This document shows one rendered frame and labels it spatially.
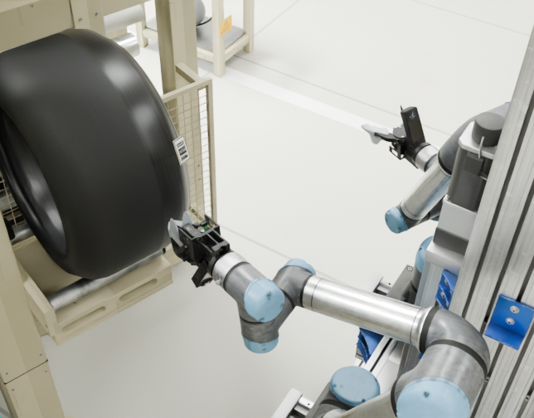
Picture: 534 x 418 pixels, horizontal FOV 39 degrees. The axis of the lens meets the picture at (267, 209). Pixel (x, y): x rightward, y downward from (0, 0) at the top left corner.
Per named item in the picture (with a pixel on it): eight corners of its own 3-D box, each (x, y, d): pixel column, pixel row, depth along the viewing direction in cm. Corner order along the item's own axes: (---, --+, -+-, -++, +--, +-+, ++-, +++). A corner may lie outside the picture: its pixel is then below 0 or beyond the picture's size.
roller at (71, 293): (39, 297, 193) (46, 312, 195) (45, 301, 190) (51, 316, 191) (155, 237, 209) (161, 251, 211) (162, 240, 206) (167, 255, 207)
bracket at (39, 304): (50, 337, 191) (43, 313, 184) (-14, 246, 213) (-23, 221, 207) (62, 331, 193) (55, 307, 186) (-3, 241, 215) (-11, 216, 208)
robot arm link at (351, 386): (384, 405, 183) (391, 373, 174) (359, 449, 175) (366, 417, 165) (339, 382, 188) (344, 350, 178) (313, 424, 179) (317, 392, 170)
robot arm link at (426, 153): (424, 159, 210) (447, 147, 213) (413, 150, 213) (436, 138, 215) (422, 178, 216) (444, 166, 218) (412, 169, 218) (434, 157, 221)
